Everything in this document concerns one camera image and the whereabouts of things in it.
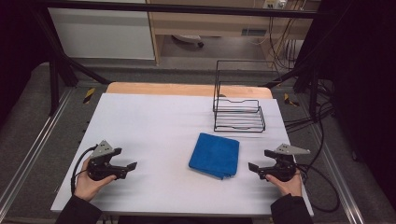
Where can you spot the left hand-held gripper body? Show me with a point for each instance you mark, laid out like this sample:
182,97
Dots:
101,150

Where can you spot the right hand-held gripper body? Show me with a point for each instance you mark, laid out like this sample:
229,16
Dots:
285,169

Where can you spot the blue towel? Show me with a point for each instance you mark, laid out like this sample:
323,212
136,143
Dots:
214,155

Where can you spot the person's right hand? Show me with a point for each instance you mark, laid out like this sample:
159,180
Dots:
291,186

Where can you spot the person's left hand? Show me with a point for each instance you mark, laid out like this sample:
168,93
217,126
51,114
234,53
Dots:
85,185

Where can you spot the yellow black tape strip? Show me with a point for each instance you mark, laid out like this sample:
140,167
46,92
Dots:
291,101
89,95

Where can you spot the black curtain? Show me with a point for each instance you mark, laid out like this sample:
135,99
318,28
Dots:
364,93

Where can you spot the white cabinet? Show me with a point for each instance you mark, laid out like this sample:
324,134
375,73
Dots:
102,34

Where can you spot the wooden desk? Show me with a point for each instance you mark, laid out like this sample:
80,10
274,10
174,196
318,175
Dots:
214,23

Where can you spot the white power strip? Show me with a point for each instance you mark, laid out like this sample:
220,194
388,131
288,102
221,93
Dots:
274,3

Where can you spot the aluminium floor rail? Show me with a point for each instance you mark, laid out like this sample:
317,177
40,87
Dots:
34,146
337,174

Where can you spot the black metal frame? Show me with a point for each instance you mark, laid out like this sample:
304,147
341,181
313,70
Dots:
174,8

